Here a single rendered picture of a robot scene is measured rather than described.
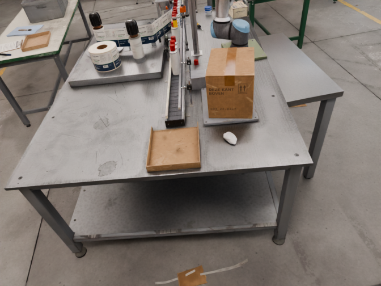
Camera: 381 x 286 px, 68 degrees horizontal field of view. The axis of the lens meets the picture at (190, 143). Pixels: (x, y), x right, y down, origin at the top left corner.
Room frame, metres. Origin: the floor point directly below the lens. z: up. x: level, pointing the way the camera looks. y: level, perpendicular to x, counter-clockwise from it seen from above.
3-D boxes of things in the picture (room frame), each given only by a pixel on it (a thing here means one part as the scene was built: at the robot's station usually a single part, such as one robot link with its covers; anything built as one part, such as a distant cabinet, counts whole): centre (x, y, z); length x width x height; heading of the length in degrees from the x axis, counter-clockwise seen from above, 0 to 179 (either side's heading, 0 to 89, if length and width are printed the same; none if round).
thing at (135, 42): (2.01, 0.28, 1.03); 0.09 x 0.09 x 0.30
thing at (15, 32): (3.28, 1.61, 0.81); 0.32 x 0.24 x 0.01; 80
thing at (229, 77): (1.36, -0.28, 0.99); 0.30 x 0.24 x 0.27; 165
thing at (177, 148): (1.07, 0.09, 0.85); 0.30 x 0.26 x 0.04; 175
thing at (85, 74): (2.22, 0.43, 0.86); 0.80 x 0.67 x 0.05; 175
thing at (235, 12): (2.45, -0.56, 0.99); 0.16 x 0.12 x 0.07; 4
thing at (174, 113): (2.06, 0.00, 0.86); 1.65 x 0.08 x 0.04; 175
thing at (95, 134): (1.94, 0.11, 0.82); 2.10 x 1.50 x 0.02; 175
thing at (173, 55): (1.73, 0.02, 0.98); 0.05 x 0.05 x 0.20
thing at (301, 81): (1.75, -0.46, 0.81); 0.90 x 0.90 x 0.04; 4
